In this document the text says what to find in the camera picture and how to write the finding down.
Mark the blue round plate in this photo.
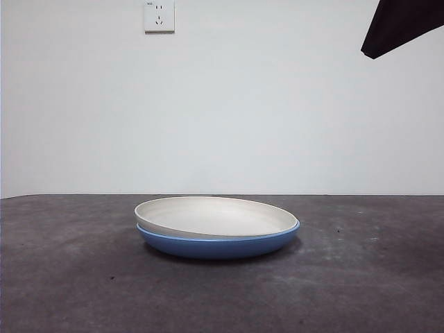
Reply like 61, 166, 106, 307
136, 221, 302, 261

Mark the white wall socket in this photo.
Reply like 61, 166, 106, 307
144, 0, 176, 35

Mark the white round plate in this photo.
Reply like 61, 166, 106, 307
134, 196, 300, 241

